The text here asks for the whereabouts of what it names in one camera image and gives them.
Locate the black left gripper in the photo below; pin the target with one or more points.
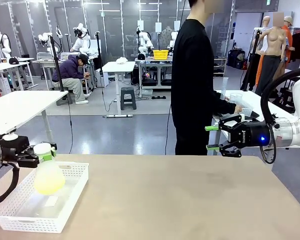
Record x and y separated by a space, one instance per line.
13 147

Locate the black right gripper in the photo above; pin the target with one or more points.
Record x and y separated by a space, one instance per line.
252 136

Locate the translucent plastic conical flask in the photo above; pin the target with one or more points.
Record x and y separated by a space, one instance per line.
50 180

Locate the white perforated plastic basket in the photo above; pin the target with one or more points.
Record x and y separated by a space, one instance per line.
247 110
72 175

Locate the clear plastic graduated cylinder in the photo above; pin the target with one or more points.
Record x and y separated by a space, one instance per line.
225 87

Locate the person's right forearm black sleeve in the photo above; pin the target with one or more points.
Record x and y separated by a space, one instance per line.
225 106

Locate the person's right hand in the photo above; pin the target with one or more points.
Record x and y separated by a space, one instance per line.
238 109

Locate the white rounded side table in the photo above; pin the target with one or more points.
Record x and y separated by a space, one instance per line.
278 111

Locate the person in black sweater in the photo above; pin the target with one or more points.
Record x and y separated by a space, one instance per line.
192 87

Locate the wooden shoe rack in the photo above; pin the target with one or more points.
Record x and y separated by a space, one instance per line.
220 67

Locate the dark luggage bags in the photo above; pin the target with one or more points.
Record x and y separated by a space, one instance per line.
236 58

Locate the seated person purple hoodie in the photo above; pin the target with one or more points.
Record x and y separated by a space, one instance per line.
67 72

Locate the white power strip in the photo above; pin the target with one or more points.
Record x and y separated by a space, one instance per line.
120 116

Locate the black tripod pole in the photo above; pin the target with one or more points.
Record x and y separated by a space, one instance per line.
55 62

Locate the white background desk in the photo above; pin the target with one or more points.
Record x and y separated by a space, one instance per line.
5 65

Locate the black baseball cap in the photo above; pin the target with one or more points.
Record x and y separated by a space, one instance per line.
13 60

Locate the beige bare mannequin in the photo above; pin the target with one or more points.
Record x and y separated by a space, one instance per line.
275 40

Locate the yellow plastic basket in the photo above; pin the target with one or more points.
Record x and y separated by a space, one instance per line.
160 54

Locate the grey plastic stool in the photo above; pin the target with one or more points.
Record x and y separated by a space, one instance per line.
128 97

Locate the grey equipment desk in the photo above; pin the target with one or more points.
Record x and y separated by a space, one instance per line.
152 61

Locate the black slim stand pole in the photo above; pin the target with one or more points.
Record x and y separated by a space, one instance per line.
99 57

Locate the white mannequin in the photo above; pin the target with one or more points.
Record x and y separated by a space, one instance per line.
266 23

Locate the orange-clad figure tan hat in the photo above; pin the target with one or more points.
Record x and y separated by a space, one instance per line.
287 32

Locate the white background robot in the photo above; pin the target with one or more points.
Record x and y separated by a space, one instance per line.
5 42
81 42

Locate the white standing desk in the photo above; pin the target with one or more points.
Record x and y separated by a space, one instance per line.
118 67

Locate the white crumpled cloth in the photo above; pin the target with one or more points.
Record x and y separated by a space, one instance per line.
121 60

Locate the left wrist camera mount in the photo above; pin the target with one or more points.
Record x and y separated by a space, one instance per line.
10 136

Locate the black camera tripod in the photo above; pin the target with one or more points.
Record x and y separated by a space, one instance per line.
256 50

